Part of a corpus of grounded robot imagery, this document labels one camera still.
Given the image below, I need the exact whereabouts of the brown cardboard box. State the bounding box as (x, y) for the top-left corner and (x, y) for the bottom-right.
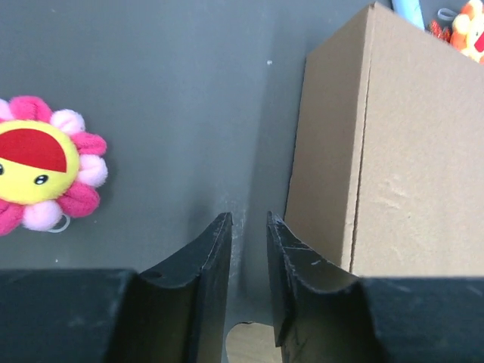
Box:
(225, 2), (484, 363)

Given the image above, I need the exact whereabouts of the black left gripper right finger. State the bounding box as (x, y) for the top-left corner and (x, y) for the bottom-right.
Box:
(266, 213), (483, 362)

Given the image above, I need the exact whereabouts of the orange maple leaf charm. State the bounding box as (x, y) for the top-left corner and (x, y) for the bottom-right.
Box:
(427, 20), (452, 43)

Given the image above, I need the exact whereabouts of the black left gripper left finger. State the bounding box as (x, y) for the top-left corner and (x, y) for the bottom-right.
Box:
(1, 213), (232, 362)

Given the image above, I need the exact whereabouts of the yellow orange sunflower plush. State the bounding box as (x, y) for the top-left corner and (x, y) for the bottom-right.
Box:
(437, 0), (483, 64)

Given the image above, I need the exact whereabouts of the blue highlighter marker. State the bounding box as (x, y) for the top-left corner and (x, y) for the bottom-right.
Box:
(391, 0), (425, 30)

